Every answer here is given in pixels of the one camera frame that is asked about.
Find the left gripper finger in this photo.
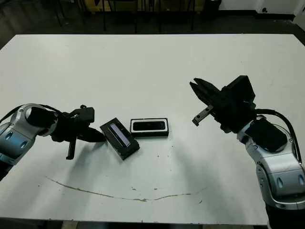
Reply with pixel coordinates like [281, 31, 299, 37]
[83, 126, 106, 139]
[77, 135, 104, 143]

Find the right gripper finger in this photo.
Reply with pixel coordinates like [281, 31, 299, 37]
[193, 78, 221, 100]
[190, 82, 215, 107]

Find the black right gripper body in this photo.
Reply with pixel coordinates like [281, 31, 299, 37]
[192, 87, 257, 133]

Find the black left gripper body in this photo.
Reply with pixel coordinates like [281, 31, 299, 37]
[50, 112, 95, 160]

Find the black box lid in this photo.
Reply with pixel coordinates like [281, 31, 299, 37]
[99, 117, 141, 161]

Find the black box base white inlay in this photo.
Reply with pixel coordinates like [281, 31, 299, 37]
[130, 117, 170, 139]

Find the dark waste bin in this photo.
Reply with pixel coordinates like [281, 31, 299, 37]
[204, 0, 222, 11]

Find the black mesh office chair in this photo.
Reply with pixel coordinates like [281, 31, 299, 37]
[102, 0, 138, 33]

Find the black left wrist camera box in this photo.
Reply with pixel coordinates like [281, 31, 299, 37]
[71, 104, 96, 122]

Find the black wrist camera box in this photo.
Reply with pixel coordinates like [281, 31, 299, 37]
[71, 104, 96, 122]
[222, 75, 256, 104]

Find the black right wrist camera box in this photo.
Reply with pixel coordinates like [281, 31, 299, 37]
[222, 75, 256, 104]

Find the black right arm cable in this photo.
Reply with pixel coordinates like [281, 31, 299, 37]
[254, 108, 305, 167]

